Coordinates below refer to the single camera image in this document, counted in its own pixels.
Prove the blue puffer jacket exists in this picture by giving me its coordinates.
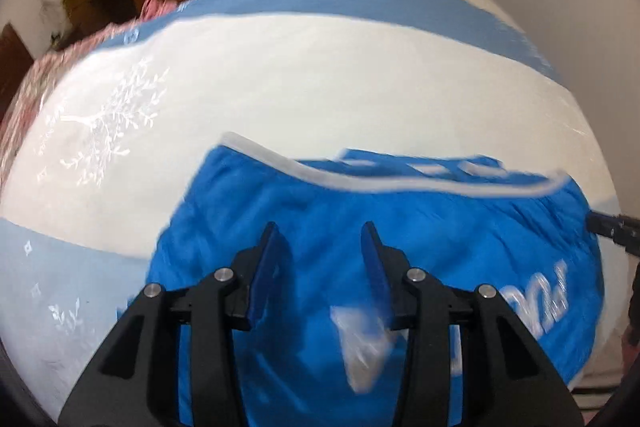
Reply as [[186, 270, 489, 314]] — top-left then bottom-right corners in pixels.
[[146, 134, 604, 426]]

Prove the pink floral quilt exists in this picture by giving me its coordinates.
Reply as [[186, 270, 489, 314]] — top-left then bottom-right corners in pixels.
[[1, 0, 178, 184]]

